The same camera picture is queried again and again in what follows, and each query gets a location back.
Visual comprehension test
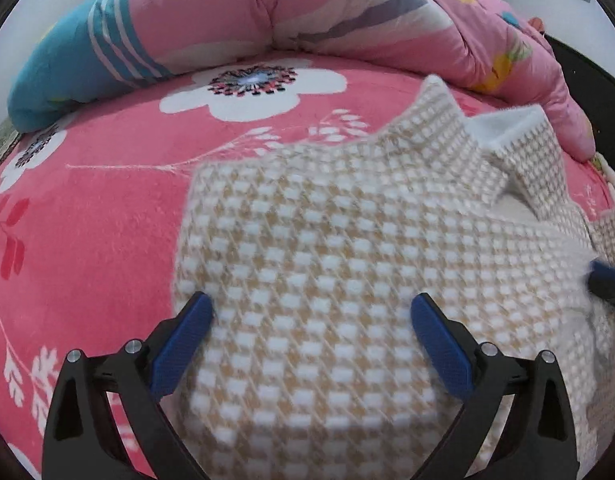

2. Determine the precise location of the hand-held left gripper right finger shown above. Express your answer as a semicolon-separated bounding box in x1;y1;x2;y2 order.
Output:
410;292;583;480

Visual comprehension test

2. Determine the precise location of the beige white checked sweater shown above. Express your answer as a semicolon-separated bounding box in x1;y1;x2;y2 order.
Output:
170;75;615;480

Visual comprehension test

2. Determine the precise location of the cream fuzzy blanket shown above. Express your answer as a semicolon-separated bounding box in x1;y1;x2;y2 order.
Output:
590;152;615;221

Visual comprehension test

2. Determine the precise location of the pink floral blanket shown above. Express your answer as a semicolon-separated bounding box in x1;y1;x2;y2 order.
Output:
0;55;615;480

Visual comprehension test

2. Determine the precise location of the pink printed quilt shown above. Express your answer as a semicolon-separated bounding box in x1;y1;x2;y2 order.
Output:
7;0;598;161

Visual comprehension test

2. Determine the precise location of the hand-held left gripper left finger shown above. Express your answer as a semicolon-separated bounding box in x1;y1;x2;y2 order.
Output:
42;291;215;480

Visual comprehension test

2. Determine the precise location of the dark padded headboard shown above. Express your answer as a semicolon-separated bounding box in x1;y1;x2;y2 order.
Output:
543;32;615;128

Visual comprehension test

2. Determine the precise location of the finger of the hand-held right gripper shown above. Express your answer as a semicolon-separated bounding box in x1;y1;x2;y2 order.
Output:
586;259;615;318

